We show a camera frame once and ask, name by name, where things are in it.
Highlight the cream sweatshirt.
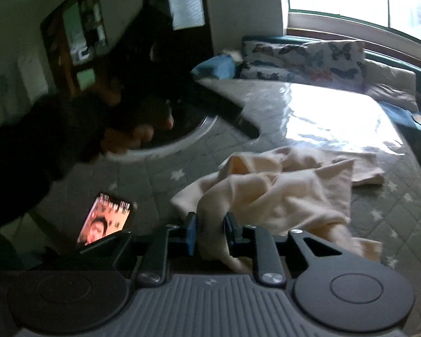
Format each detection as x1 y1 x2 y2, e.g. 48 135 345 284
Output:
171 147 385 273

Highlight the operator left hand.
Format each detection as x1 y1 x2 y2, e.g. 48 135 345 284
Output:
101 89 174 154

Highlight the blue cushion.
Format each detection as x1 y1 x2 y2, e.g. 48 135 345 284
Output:
191 54 236 79

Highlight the smartphone with lit screen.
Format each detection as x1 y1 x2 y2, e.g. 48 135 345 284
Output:
77 192 138 247

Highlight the butterfly pillow left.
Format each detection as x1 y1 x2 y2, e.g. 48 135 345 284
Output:
239 40 325 84

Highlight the butterfly pillow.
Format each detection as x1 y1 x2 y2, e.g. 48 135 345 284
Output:
303 40 366 92
239 40 325 84

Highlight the dark doorway with cabinet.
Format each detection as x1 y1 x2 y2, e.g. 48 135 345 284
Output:
40 0 108 96

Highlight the butterfly pillow right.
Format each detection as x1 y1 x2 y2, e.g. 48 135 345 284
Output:
303 40 366 92

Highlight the grey quilted star table cover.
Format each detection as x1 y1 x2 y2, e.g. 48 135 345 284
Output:
35 80 421 336

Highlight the plain beige pillow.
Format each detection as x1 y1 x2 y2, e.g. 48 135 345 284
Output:
363 59 418 113

